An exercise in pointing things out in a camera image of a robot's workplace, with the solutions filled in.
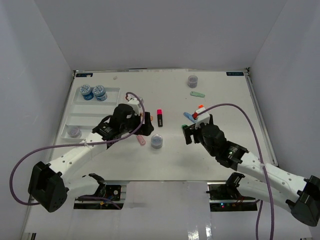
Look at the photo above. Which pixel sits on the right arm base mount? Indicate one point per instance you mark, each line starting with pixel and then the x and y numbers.
pixel 225 197

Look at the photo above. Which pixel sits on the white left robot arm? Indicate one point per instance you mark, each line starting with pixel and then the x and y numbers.
pixel 52 183

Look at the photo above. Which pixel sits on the left blue table label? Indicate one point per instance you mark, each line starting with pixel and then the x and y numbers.
pixel 84 75

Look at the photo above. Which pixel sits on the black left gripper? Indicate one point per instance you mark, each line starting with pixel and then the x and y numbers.
pixel 147 127

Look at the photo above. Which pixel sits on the pink cap black highlighter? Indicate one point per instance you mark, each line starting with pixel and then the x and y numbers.
pixel 160 118

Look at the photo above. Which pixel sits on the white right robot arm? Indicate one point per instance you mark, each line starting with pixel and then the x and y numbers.
pixel 298 195

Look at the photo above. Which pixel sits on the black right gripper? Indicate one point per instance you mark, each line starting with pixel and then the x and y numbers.
pixel 191 131

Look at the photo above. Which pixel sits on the clear jar of clips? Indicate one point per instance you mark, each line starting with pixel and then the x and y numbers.
pixel 74 132

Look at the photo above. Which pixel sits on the right blue table label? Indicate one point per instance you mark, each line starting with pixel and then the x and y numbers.
pixel 234 73

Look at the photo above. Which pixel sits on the blue lidded jar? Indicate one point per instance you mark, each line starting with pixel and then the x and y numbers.
pixel 100 93
pixel 86 92

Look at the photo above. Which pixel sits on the blue table label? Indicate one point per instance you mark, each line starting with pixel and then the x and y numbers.
pixel 234 73
pixel 84 75

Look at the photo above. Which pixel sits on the blue stapler case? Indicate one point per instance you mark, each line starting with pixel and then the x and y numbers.
pixel 189 116

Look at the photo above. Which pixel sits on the white compartment tray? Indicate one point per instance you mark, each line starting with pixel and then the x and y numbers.
pixel 86 114

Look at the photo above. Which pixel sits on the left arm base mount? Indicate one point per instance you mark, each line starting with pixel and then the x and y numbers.
pixel 106 196

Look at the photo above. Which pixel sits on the pink stapler case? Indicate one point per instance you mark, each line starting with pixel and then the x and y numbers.
pixel 141 140

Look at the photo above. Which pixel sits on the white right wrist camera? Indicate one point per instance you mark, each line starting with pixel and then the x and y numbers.
pixel 201 116

